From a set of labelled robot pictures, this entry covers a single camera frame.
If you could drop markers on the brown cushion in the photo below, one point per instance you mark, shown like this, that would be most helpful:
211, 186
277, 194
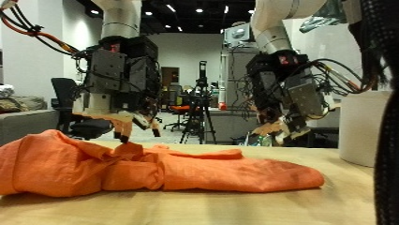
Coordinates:
21, 103

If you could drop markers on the orange low office chair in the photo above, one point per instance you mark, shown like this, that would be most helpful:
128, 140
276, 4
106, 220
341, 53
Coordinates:
180, 108

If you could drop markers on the red ball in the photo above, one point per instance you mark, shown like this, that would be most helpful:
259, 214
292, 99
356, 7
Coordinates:
223, 106

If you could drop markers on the orange button shirt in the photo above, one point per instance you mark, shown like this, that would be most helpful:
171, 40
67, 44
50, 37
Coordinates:
187, 175

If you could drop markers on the green leafy plant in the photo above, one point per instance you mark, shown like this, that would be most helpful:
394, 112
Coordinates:
329, 15

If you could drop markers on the white plant pot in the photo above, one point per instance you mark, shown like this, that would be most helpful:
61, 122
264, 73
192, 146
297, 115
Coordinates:
360, 131

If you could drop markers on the low grey counter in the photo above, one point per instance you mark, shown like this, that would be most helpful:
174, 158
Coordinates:
231, 125

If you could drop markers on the green plastic bottles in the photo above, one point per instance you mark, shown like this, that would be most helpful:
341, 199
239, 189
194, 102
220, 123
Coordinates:
261, 140

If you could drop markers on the round ceiling light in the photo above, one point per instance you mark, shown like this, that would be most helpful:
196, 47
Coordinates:
95, 12
148, 13
251, 11
199, 10

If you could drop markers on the grey box monitor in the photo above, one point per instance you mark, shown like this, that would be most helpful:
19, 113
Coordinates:
239, 34

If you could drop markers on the white crumpled cloth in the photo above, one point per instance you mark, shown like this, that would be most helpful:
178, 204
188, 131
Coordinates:
6, 91

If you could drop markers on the brown door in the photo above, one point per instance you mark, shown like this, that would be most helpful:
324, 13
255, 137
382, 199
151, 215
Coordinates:
168, 76

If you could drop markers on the grey sofa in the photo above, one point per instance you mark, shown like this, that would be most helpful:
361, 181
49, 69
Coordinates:
25, 125

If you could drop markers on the black office chair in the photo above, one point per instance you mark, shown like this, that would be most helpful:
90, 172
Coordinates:
63, 93

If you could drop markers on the black camera tripod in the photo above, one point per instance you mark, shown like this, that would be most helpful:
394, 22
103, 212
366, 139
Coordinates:
202, 93

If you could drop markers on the strip ceiling light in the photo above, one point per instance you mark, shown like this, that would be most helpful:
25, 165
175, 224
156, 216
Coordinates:
170, 8
225, 9

